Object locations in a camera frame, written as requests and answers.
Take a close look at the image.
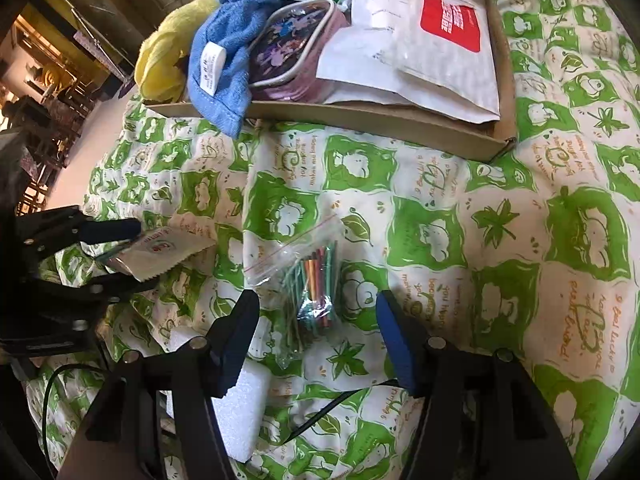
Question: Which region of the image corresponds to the dried plum snack packet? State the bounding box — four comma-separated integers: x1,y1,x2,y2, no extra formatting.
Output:
96,226,214,282

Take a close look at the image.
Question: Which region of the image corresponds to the bag of colourful sticks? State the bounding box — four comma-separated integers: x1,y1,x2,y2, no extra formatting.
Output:
244,214,343,370

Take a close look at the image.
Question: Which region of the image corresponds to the yellow towel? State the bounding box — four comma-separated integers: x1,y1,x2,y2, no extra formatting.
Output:
134,0,219,103

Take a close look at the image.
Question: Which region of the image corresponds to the blue towel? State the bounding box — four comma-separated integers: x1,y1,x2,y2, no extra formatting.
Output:
186,0,282,139

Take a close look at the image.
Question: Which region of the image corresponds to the cartoon clear pouch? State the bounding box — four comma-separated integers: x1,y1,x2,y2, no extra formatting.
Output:
248,0,347,103

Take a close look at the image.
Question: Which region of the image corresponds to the red white wet wipe pack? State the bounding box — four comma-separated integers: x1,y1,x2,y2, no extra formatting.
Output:
390,0,500,124

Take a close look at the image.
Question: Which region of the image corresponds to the white foam block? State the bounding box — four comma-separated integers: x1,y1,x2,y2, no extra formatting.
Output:
167,326,274,465

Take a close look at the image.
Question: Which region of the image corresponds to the green patterned quilt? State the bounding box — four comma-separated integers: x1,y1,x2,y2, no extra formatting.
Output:
81,0,639,479

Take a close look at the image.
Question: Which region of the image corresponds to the shallow cardboard box tray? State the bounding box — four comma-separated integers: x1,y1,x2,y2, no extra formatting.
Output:
144,0,518,163

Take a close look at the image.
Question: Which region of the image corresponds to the black cable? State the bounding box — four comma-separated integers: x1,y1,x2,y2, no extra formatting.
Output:
282,376,402,446

